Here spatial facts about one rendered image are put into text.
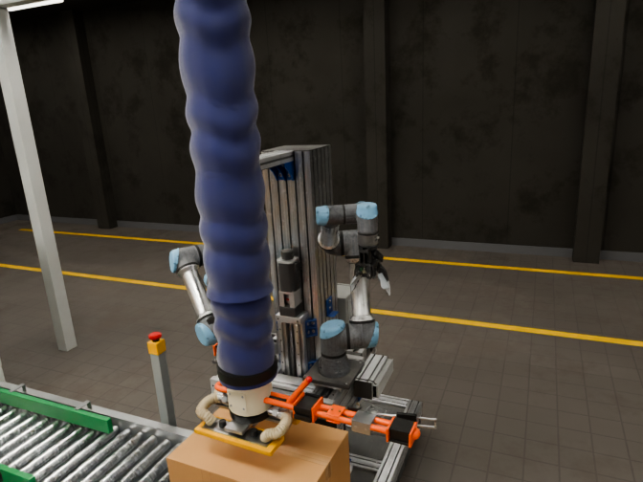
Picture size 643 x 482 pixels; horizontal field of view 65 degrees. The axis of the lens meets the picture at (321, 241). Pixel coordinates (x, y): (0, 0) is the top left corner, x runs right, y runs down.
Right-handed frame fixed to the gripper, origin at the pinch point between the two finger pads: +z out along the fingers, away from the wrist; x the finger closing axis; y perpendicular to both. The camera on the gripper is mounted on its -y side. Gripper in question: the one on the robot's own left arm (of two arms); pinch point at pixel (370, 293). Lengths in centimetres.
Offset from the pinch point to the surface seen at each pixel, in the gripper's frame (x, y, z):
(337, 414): -2.6, 32.5, 32.7
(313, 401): -13.5, 28.3, 32.4
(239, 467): -39, 42, 58
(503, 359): 38, -244, 152
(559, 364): 81, -248, 152
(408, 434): 23, 35, 32
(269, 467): -29, 38, 58
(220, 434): -46, 42, 45
